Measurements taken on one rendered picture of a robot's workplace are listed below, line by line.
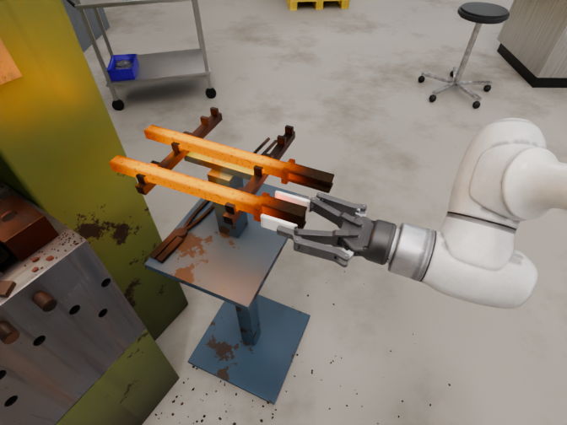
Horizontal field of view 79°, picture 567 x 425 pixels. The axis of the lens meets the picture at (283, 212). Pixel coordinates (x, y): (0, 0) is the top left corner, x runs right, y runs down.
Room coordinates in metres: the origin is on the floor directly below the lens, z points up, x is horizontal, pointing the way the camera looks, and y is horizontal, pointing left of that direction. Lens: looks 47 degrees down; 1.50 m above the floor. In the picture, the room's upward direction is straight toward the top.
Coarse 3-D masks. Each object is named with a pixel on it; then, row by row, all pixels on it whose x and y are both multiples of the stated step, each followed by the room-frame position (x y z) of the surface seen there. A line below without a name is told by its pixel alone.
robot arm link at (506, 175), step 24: (504, 120) 0.46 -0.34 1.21; (480, 144) 0.43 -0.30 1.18; (504, 144) 0.41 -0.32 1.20; (528, 144) 0.41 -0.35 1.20; (480, 168) 0.40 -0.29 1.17; (504, 168) 0.37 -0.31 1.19; (528, 168) 0.36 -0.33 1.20; (552, 168) 0.34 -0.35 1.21; (456, 192) 0.39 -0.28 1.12; (480, 192) 0.36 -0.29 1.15; (504, 192) 0.34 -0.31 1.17; (528, 192) 0.33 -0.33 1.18; (552, 192) 0.31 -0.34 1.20; (480, 216) 0.34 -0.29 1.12; (504, 216) 0.34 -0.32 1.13; (528, 216) 0.33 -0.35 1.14
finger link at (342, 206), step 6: (318, 192) 0.48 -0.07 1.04; (324, 198) 0.46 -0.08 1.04; (330, 198) 0.46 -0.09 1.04; (336, 198) 0.46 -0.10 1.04; (330, 204) 0.46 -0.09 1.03; (336, 204) 0.45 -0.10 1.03; (342, 204) 0.45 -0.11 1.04; (348, 204) 0.45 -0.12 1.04; (354, 204) 0.45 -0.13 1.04; (360, 204) 0.45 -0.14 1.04; (342, 210) 0.45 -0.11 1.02; (348, 210) 0.44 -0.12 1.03; (354, 210) 0.44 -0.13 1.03; (360, 210) 0.44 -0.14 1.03
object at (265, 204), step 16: (112, 160) 0.58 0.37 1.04; (128, 160) 0.58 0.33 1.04; (160, 176) 0.53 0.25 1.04; (176, 176) 0.53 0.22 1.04; (192, 192) 0.50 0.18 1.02; (208, 192) 0.48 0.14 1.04; (224, 192) 0.48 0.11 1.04; (240, 192) 0.48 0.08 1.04; (240, 208) 0.45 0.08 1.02; (256, 208) 0.43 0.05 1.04; (272, 208) 0.43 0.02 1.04; (288, 208) 0.43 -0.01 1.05; (304, 208) 0.43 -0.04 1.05; (304, 224) 0.42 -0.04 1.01
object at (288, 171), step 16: (160, 128) 0.70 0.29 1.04; (192, 144) 0.64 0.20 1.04; (208, 144) 0.64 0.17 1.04; (224, 160) 0.60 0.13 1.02; (240, 160) 0.59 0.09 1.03; (256, 160) 0.58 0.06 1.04; (272, 160) 0.58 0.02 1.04; (288, 176) 0.54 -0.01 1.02; (304, 176) 0.53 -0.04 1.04; (320, 176) 0.52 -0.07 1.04
